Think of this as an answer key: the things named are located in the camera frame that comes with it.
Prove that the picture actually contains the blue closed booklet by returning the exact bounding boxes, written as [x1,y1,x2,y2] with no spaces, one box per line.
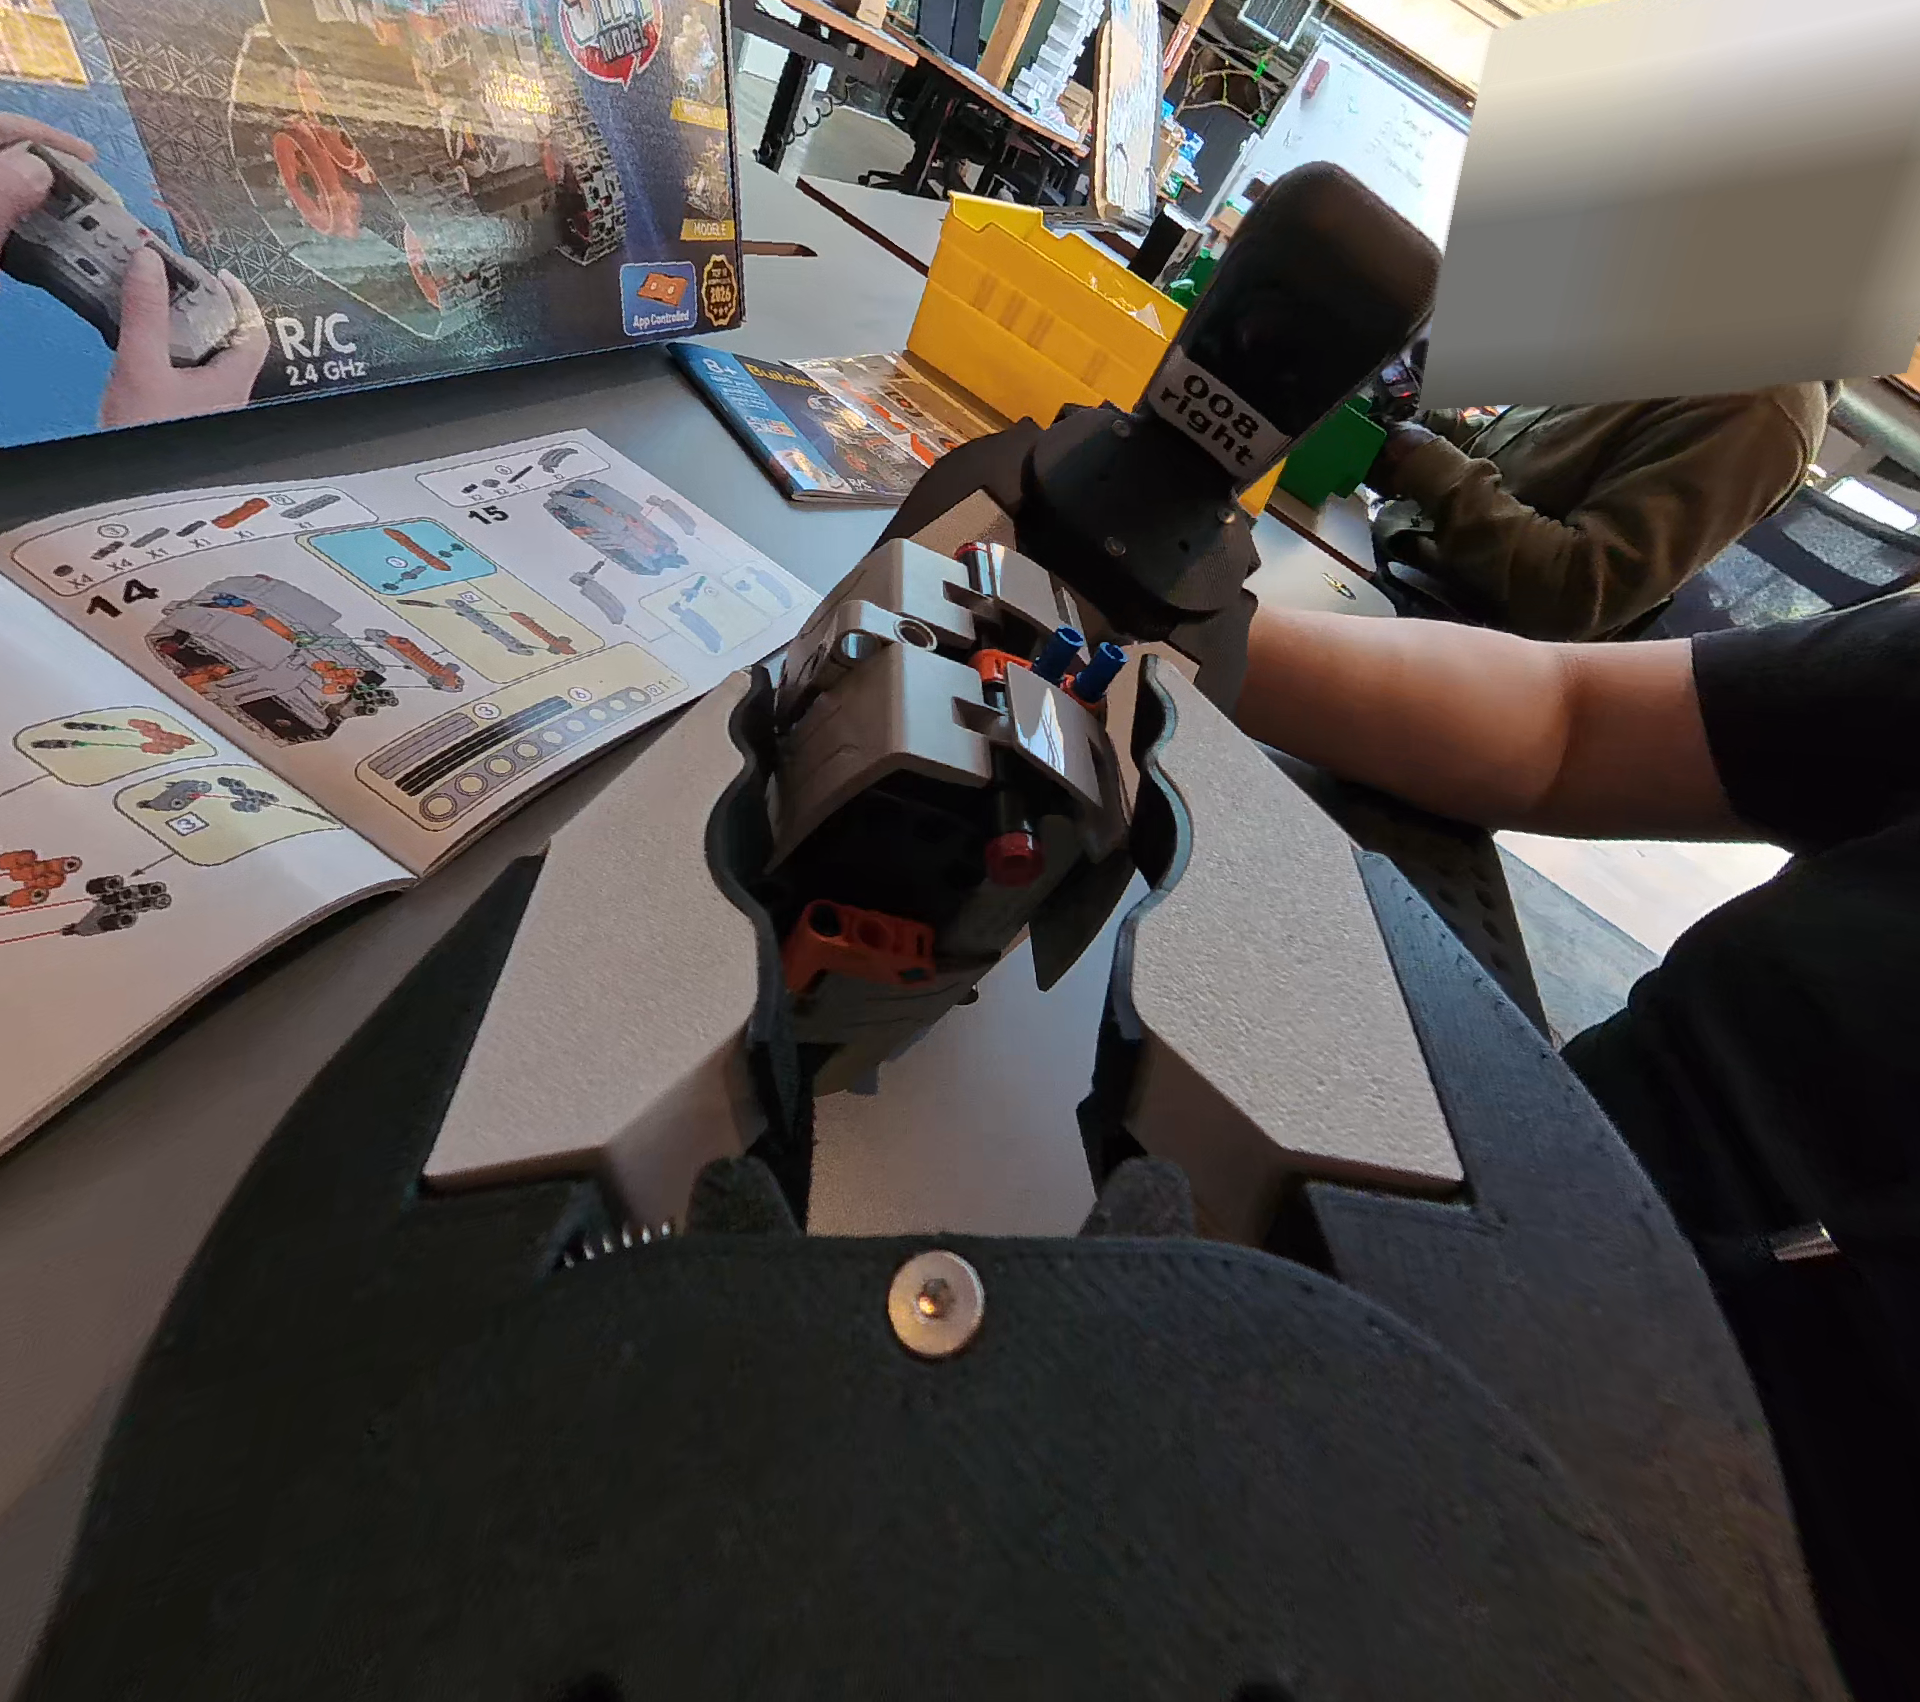
[666,340,901,508]

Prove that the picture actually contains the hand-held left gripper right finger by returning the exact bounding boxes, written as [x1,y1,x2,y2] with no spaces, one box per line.
[1111,660,1466,1228]

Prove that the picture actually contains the green plastic bin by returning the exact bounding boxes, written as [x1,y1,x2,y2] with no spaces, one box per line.
[1277,393,1389,515]

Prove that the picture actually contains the blue robot kit box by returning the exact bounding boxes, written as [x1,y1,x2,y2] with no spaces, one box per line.
[0,0,743,450]

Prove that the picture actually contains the wooden office desk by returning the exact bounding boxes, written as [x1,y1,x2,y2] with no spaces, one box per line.
[723,0,1094,201]

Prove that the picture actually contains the person's black shirt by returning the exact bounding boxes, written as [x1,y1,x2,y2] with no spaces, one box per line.
[1558,588,1920,1702]

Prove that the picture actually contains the yellow plastic bin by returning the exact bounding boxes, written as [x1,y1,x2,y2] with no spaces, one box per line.
[908,193,1288,521]

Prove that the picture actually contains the person's right forearm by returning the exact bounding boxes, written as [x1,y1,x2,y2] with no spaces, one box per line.
[1233,595,1730,847]

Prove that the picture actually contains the open instruction booklet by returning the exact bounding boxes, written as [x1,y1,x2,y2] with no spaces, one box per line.
[0,425,824,1158]

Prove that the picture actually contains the grey brick robot model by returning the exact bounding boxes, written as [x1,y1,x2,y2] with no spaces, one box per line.
[743,536,1139,1095]

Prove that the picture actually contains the grey desk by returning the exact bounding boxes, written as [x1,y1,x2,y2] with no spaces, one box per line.
[0,160,1389,1524]

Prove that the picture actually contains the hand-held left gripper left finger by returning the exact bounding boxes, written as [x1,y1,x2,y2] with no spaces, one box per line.
[421,671,818,1225]

